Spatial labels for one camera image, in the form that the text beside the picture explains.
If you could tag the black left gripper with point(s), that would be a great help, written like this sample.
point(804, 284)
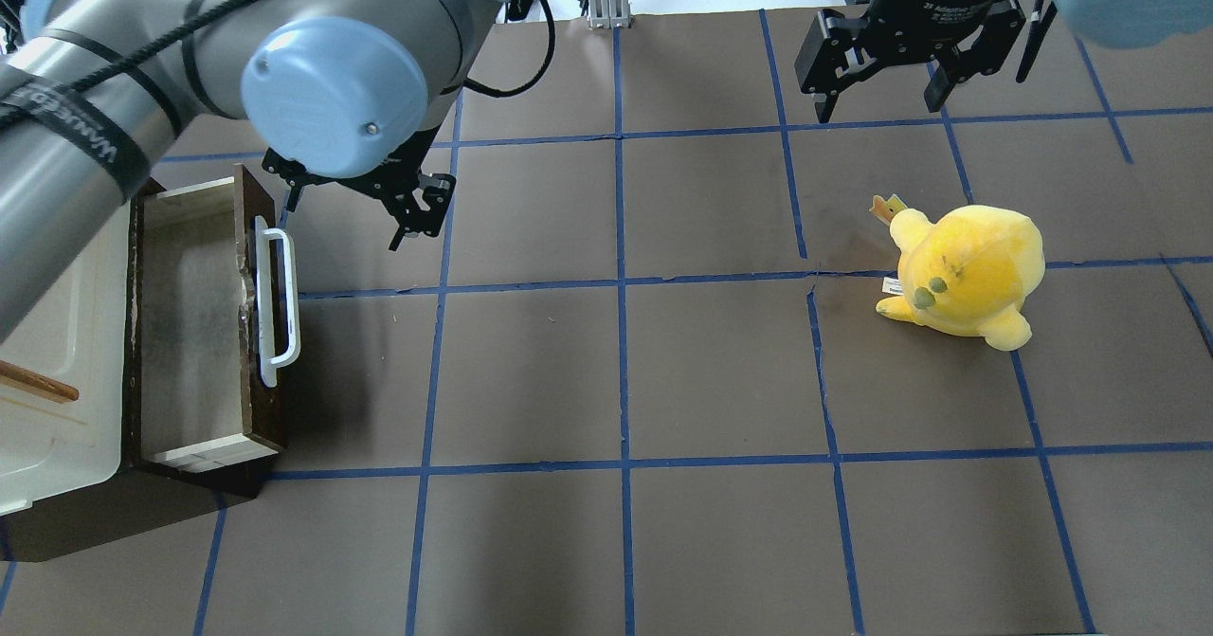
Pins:
point(371, 189)

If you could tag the white drawer handle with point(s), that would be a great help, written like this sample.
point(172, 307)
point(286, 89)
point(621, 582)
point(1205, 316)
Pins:
point(279, 341)

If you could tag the dark wooden drawer cabinet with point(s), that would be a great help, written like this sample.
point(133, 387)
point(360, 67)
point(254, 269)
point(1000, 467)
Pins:
point(199, 429)

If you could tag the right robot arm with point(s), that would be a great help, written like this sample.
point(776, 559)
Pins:
point(1117, 24)

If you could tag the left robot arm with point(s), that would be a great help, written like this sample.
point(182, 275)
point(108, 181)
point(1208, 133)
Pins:
point(345, 91)

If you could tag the yellow plush toy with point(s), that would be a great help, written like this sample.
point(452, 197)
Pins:
point(967, 274)

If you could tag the cream plastic storage box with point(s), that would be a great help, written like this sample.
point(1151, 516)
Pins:
point(61, 415)

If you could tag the brown paper table mat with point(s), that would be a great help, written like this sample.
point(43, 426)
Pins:
point(641, 385)

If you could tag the wooden stick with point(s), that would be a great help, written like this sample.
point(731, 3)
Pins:
point(23, 379)

